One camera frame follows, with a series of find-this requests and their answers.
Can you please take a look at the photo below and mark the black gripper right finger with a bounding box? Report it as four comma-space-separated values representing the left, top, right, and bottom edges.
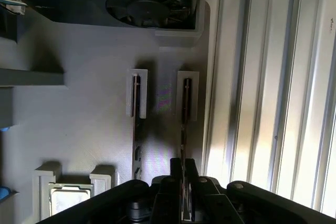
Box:
185, 158, 310, 224

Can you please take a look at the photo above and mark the black graphics card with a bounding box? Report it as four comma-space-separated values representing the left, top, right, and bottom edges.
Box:
2, 0, 197, 29

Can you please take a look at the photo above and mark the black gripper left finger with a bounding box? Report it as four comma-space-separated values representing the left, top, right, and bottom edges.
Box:
39, 157, 182, 224

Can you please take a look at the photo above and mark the silver CPU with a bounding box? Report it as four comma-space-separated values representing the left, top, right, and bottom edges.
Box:
49, 183, 93, 218

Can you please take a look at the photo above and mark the blue RAM stick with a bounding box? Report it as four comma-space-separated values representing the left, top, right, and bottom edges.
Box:
180, 78, 192, 222
131, 74, 144, 180

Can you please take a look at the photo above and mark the hard disk in blue carrier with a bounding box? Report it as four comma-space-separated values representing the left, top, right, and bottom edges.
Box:
0, 126, 13, 204

